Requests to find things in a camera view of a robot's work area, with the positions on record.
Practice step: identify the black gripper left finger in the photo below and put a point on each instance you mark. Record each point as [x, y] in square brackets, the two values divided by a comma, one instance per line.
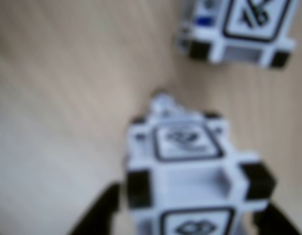
[99, 210]

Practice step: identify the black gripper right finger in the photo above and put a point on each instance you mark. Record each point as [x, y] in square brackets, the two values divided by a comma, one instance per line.
[275, 222]

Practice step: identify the white cube stacked-diamonds symbol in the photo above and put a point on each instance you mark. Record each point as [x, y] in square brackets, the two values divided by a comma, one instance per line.
[190, 181]

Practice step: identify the white cube lamp symbol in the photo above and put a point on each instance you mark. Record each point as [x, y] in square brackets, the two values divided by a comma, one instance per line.
[239, 44]

